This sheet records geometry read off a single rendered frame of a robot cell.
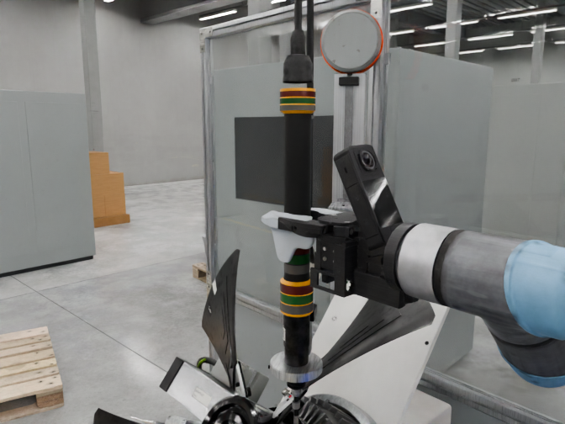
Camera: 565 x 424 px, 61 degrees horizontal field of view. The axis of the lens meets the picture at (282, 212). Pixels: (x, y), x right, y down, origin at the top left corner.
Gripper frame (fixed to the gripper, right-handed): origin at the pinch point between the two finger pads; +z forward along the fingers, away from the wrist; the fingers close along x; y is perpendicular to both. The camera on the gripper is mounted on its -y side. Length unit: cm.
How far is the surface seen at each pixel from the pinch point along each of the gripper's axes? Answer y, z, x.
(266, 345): 72, 87, 70
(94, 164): 55, 756, 267
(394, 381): 35.9, 1.2, 29.5
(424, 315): 14.1, -13.5, 13.6
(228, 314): 22.8, 22.3, 6.8
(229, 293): 19.5, 23.7, 8.3
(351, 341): 20.4, -3.4, 10.9
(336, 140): -7, 39, 55
